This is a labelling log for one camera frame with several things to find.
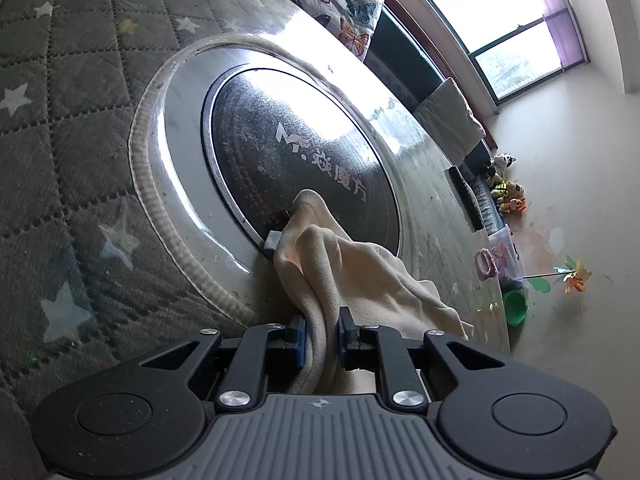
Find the cream beige shirt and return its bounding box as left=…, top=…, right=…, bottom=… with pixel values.
left=273, top=190, right=474, bottom=394

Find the pink hair scrunchie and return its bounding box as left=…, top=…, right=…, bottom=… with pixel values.
left=473, top=248, right=498, bottom=281

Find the green plastic bowl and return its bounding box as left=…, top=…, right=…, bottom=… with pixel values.
left=502, top=289, right=528, bottom=327

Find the clear plastic storage box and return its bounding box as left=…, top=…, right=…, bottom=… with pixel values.
left=488, top=224, right=524, bottom=280

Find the black remote control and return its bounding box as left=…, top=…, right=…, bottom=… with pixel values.
left=447, top=166, right=484, bottom=232

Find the yellow brown plush toy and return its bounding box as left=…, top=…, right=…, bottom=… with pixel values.
left=491, top=181, right=525, bottom=204

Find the colourful paper pinwheel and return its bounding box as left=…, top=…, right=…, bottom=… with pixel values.
left=522, top=256, right=592, bottom=295

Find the round black induction cooktop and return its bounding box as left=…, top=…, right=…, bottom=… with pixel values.
left=201, top=64, right=401, bottom=254

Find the black white plush toy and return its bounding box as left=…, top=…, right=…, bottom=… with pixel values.
left=492, top=153, right=516, bottom=176

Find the plain beige pillow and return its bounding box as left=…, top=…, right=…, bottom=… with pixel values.
left=413, top=78, right=486, bottom=166

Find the green framed window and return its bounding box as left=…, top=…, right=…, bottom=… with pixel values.
left=396, top=0, right=587, bottom=104

